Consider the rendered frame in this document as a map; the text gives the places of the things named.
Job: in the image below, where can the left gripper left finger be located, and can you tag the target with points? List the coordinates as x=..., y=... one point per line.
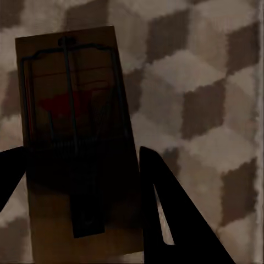
x=13, y=164

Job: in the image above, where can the mousetrap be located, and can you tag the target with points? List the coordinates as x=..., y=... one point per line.
x=83, y=178

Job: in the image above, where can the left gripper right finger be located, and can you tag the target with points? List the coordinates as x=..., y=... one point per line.
x=195, y=242

